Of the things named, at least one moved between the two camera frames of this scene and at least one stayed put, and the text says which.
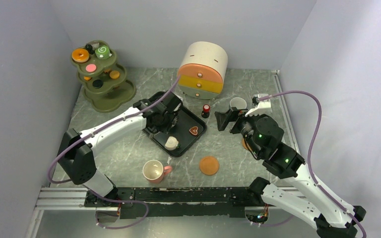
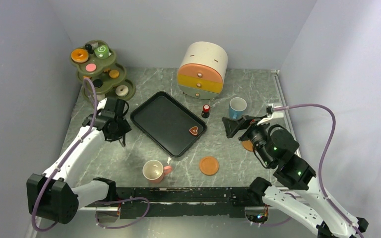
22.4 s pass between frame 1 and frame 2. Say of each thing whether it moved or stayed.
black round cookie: stayed
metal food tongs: moved
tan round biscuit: stayed
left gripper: moved
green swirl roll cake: stayed
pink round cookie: stayed
